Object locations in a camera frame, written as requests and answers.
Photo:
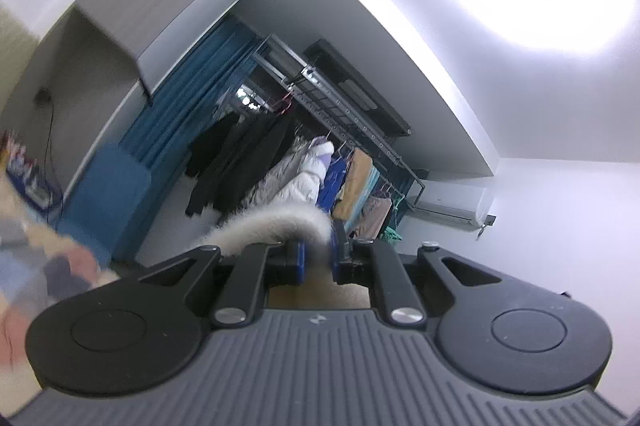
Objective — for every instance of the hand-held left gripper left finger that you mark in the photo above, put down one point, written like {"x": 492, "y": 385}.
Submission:
{"x": 299, "y": 266}

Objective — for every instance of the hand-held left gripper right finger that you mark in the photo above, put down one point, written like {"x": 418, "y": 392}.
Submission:
{"x": 336, "y": 265}

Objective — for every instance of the white fluffy sweater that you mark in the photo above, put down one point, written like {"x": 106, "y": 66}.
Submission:
{"x": 260, "y": 223}

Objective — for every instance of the metal clothes rack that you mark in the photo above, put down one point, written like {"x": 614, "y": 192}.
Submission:
{"x": 345, "y": 113}

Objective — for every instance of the pale pink hanging garment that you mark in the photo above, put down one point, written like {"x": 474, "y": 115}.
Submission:
{"x": 377, "y": 216}

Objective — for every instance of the teal green hanging garment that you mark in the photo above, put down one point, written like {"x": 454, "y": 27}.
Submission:
{"x": 395, "y": 231}

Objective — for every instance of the royal blue hanging garment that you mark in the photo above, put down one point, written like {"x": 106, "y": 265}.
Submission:
{"x": 332, "y": 186}

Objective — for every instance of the tan hanging garment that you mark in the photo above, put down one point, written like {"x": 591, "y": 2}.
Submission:
{"x": 352, "y": 186}

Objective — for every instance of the light blue hanging garment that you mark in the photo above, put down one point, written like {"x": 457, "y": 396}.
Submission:
{"x": 370, "y": 191}

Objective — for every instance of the white puffer jacket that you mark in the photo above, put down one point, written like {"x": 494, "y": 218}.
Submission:
{"x": 307, "y": 178}

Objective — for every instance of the grey furry coat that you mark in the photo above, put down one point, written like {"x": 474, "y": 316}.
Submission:
{"x": 277, "y": 176}

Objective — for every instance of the black hanging coats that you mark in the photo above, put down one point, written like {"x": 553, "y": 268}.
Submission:
{"x": 235, "y": 156}

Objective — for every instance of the white air conditioner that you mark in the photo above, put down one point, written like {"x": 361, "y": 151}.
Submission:
{"x": 450, "y": 201}

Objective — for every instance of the black case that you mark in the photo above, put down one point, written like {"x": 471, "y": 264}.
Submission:
{"x": 350, "y": 76}

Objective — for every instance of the blue curtain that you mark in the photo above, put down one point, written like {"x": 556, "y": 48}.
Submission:
{"x": 185, "y": 101}

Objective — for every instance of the patchwork blanket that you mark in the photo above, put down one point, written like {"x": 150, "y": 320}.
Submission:
{"x": 30, "y": 266}

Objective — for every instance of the blurred colourful clutter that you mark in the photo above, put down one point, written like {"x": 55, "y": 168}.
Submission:
{"x": 22, "y": 171}

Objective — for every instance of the grey wooden overhead cabinet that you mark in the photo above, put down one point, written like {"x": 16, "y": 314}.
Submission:
{"x": 165, "y": 1}

